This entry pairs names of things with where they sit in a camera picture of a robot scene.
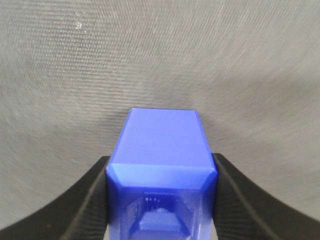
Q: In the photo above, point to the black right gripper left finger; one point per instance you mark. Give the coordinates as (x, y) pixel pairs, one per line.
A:
(80, 213)

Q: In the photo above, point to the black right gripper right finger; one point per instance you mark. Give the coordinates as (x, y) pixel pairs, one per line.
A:
(244, 211)

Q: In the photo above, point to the blue plastic block part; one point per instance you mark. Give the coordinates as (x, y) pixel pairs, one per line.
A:
(161, 178)

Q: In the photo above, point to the black conveyor belt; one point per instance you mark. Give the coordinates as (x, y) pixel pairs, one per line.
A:
(70, 71)

